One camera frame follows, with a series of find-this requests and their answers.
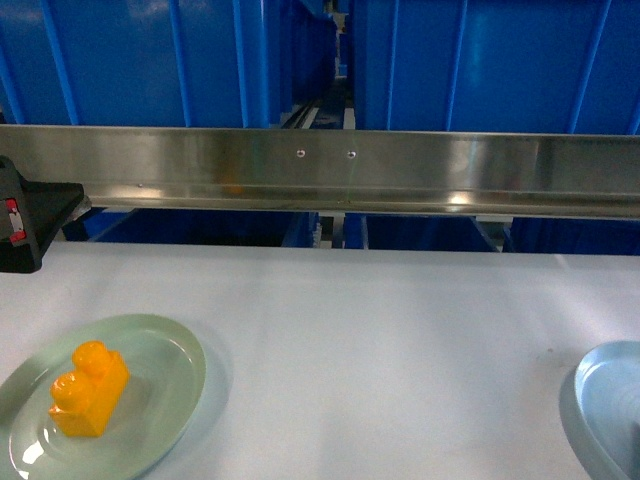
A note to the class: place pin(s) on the large blue bin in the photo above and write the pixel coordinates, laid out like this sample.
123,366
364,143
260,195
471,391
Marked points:
163,63
497,66

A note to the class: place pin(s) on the large blue bin upper left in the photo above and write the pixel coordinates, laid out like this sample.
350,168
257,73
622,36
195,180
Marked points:
163,63

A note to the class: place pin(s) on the light blue plate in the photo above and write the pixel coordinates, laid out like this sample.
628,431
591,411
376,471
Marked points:
606,385

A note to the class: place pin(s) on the stainless steel shelf rail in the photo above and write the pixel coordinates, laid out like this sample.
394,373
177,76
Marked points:
476,174

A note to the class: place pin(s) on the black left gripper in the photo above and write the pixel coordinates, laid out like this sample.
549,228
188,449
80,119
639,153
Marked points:
32,213

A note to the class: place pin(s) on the large blue bin upper right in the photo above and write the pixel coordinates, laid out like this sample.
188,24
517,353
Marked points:
497,66

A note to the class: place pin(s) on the pale green oval plate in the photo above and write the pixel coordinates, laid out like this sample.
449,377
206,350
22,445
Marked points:
168,370

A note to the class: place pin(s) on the yellow toy building block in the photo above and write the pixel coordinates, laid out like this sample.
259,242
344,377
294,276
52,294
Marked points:
85,398

